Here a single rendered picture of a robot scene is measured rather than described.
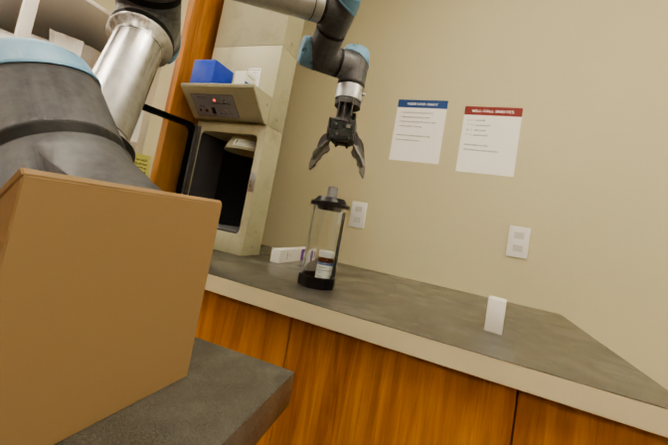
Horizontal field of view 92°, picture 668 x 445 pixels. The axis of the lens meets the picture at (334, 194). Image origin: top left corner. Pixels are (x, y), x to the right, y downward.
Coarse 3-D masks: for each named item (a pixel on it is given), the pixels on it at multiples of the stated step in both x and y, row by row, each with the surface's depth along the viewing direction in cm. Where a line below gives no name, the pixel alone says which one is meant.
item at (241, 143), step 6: (234, 138) 122; (240, 138) 121; (246, 138) 121; (252, 138) 122; (228, 144) 122; (234, 144) 120; (240, 144) 120; (246, 144) 120; (252, 144) 121; (228, 150) 129; (234, 150) 132; (240, 150) 134; (246, 150) 120; (252, 150) 120; (246, 156) 136; (252, 156) 136
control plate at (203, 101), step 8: (192, 96) 117; (200, 96) 115; (208, 96) 114; (216, 96) 113; (224, 96) 111; (232, 96) 110; (200, 104) 118; (208, 104) 116; (216, 104) 115; (224, 104) 113; (232, 104) 112; (200, 112) 120; (208, 112) 119; (224, 112) 116; (232, 112) 114
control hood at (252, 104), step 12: (192, 84) 114; (204, 84) 112; (216, 84) 110; (228, 84) 108; (240, 84) 106; (252, 84) 104; (240, 96) 109; (252, 96) 107; (264, 96) 110; (192, 108) 121; (240, 108) 112; (252, 108) 110; (264, 108) 111; (216, 120) 122; (228, 120) 118; (240, 120) 116; (252, 120) 113; (264, 120) 112
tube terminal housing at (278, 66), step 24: (216, 48) 127; (240, 48) 123; (264, 48) 119; (264, 72) 117; (288, 72) 122; (288, 96) 125; (264, 144) 114; (264, 168) 116; (264, 192) 119; (264, 216) 121; (216, 240) 115; (240, 240) 112
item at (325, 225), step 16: (320, 208) 84; (336, 208) 83; (320, 224) 83; (336, 224) 84; (320, 240) 83; (336, 240) 84; (304, 256) 85; (320, 256) 82; (304, 272) 83; (320, 272) 82
